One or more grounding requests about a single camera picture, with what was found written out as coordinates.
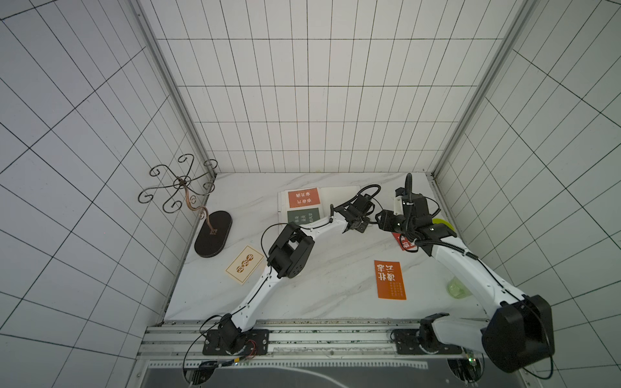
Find cream patterned photo card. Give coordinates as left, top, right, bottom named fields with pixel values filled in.
left=226, top=246, right=265, bottom=285

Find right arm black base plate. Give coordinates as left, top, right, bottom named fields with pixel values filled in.
left=390, top=329, right=463, bottom=356

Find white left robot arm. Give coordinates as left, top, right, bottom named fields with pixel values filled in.
left=218, top=194, right=375, bottom=353

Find green photo card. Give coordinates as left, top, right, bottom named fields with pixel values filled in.
left=287, top=207, right=322, bottom=226

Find white photo album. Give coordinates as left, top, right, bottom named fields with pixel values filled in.
left=278, top=185, right=362, bottom=226

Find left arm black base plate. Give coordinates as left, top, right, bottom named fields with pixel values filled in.
left=202, top=329, right=270, bottom=357

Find aluminium mounting rail frame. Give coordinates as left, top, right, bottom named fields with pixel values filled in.
left=135, top=317, right=530, bottom=388

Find copper wire jewelry stand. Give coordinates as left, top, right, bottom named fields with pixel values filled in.
left=137, top=153, right=233, bottom=259

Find lime green plastic bowl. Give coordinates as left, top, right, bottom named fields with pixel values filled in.
left=433, top=218, right=454, bottom=229

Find clear green glass cup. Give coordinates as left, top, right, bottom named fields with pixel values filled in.
left=446, top=276, right=472, bottom=299

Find orange photo card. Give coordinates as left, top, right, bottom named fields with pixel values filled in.
left=375, top=260, right=407, bottom=301
left=287, top=188, right=321, bottom=209

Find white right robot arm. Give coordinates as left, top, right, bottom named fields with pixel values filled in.
left=375, top=194, right=555, bottom=373

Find red photo card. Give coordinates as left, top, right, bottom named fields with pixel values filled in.
left=392, top=233, right=418, bottom=253

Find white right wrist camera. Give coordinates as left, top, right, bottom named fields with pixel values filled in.
left=394, top=189, right=413, bottom=217

